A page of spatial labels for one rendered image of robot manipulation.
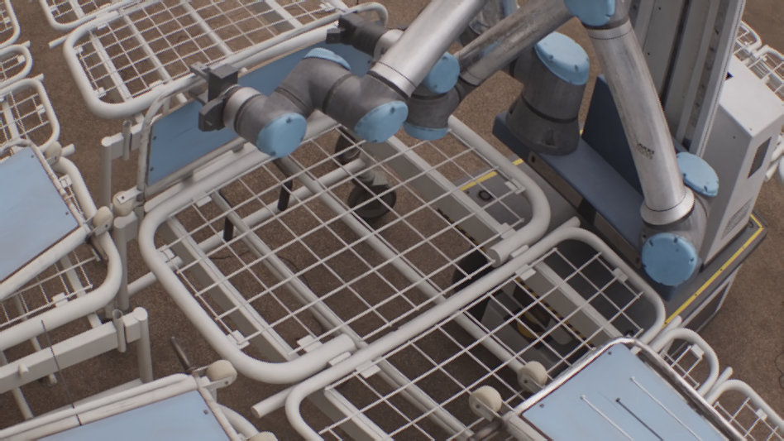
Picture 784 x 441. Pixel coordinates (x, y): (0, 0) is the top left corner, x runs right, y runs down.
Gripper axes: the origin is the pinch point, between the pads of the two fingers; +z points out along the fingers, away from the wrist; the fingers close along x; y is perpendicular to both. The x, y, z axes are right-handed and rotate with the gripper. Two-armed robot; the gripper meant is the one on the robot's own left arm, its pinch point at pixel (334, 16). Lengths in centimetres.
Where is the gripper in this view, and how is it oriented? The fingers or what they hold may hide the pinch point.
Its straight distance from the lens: 257.6
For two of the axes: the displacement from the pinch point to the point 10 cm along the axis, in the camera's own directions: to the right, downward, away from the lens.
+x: -0.7, 8.0, 6.0
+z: -7.0, -4.6, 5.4
